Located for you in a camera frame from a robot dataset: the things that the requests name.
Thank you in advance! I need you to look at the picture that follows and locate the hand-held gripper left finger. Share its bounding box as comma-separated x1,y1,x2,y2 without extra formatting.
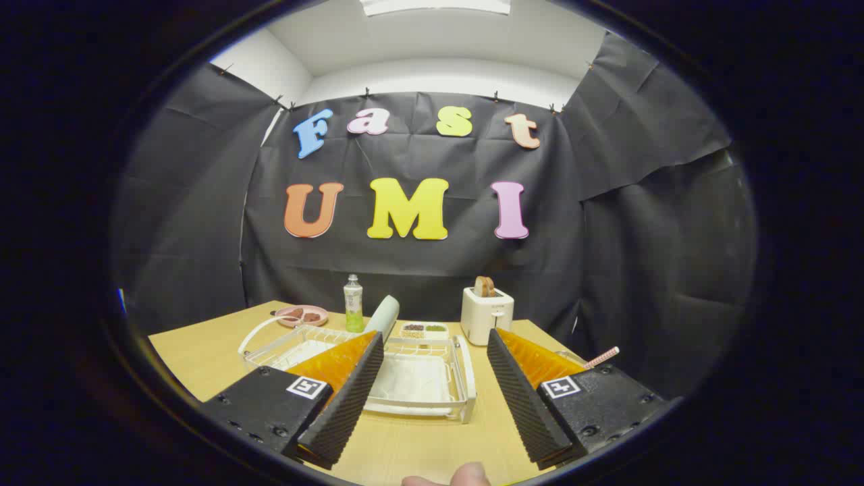
201,329,385,471

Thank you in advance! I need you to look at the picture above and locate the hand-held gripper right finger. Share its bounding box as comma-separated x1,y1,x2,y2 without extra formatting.
486,328,669,472

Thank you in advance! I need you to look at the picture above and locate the white dish rack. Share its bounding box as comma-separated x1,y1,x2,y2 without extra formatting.
238,315,477,425

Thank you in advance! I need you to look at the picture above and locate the pink checkered handle spoon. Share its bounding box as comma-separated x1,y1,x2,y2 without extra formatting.
584,346,620,370

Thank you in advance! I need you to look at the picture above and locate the mint green plate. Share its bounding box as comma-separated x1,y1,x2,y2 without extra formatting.
364,295,400,342

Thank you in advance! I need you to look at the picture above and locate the pink divided dish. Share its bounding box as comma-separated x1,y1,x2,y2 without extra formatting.
275,305,329,329

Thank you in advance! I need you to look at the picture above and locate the white toaster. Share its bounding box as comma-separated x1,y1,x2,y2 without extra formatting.
461,286,514,346

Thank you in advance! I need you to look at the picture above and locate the green drink bottle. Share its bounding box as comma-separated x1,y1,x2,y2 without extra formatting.
344,274,365,333

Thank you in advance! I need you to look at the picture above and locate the white tray of beans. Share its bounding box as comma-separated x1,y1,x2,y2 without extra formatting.
400,321,450,340

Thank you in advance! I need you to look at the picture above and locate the black backdrop cloth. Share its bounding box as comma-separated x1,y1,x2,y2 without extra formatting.
111,32,757,406

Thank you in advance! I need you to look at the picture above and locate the ceiling light panel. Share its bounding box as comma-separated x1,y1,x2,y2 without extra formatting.
359,0,512,17

